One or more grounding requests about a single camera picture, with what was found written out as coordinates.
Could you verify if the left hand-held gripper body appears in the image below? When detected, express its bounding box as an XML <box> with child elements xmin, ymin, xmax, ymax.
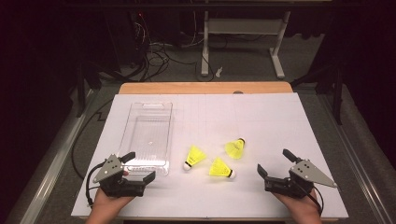
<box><xmin>92</xmin><ymin>154</ymin><xmax>147</xmax><ymax>198</ymax></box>

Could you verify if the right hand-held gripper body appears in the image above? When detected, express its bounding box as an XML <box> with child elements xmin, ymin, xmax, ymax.
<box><xmin>264</xmin><ymin>158</ymin><xmax>339</xmax><ymax>200</ymax></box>

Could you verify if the clear plastic tray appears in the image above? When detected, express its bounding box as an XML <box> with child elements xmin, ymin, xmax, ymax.
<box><xmin>116</xmin><ymin>102</ymin><xmax>174</xmax><ymax>176</ymax></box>

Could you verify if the yellow shuttlecock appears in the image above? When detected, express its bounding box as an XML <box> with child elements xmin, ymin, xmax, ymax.
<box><xmin>208</xmin><ymin>157</ymin><xmax>236</xmax><ymax>180</ymax></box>
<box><xmin>224</xmin><ymin>137</ymin><xmax>247</xmax><ymax>160</ymax></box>
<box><xmin>182</xmin><ymin>145</ymin><xmax>207</xmax><ymax>172</ymax></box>

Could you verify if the person's right hand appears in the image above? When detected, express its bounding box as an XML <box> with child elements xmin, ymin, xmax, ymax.
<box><xmin>272</xmin><ymin>189</ymin><xmax>323</xmax><ymax>219</ymax></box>

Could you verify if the person's left hand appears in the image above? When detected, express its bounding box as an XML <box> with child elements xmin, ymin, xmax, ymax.
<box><xmin>92</xmin><ymin>188</ymin><xmax>135</xmax><ymax>217</ymax></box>

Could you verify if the white board sheet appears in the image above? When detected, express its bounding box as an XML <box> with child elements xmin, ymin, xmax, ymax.
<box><xmin>70</xmin><ymin>92</ymin><xmax>349</xmax><ymax>220</ymax></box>

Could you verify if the black tripod stand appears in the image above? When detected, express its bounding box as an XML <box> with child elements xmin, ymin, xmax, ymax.
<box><xmin>290</xmin><ymin>62</ymin><xmax>344</xmax><ymax>126</ymax></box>
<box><xmin>76</xmin><ymin>60</ymin><xmax>104</xmax><ymax>119</ymax></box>

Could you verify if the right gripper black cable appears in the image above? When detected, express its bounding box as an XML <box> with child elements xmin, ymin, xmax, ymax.
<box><xmin>292</xmin><ymin>178</ymin><xmax>325</xmax><ymax>217</ymax></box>

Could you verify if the aluminium floor rail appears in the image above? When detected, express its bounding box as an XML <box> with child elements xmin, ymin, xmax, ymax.
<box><xmin>6</xmin><ymin>89</ymin><xmax>98</xmax><ymax>224</ymax></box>
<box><xmin>317</xmin><ymin>92</ymin><xmax>396</xmax><ymax>224</ymax></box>

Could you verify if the tangle of floor cables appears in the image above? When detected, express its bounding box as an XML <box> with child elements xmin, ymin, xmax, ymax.
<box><xmin>134</xmin><ymin>12</ymin><xmax>216</xmax><ymax>82</ymax></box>

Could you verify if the white metal stand frame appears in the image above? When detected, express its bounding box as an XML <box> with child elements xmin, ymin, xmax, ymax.
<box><xmin>200</xmin><ymin>10</ymin><xmax>292</xmax><ymax>80</ymax></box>

